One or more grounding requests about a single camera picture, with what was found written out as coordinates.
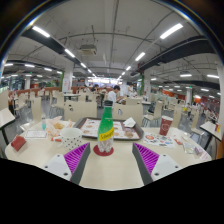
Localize beige canteen chairs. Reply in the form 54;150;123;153
0;87;214;134

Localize person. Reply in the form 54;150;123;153
106;84;123;105
128;84;138;98

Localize clear plastic wrapper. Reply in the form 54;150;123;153
182;142;202;155

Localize small clear sanitizer bottle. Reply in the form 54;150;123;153
41;114;47;131

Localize white paper food box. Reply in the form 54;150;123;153
45;115;73;138

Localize ceiling air conditioning unit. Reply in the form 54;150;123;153
78;44;98;56

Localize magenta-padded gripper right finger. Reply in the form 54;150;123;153
131;142;183;186

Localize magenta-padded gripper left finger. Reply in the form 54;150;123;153
41;142;92;186

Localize red flat packet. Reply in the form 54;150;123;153
10;135;27;152

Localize green drink bottle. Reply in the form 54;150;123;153
97;99;115;154

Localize dark food tray, printed liner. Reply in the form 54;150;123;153
73;116;145;141

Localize red paper cup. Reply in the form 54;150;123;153
159;115;174;137

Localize ceiling strip lights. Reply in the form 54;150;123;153
3;22;221;99

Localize white table, black pedestal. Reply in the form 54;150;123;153
199;120;223;152
0;107;16;146

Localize printed paper leaflet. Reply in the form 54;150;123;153
143;132;176;149

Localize white crumpled napkin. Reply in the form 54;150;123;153
123;117;137;129

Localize white card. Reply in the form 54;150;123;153
24;129;48;140

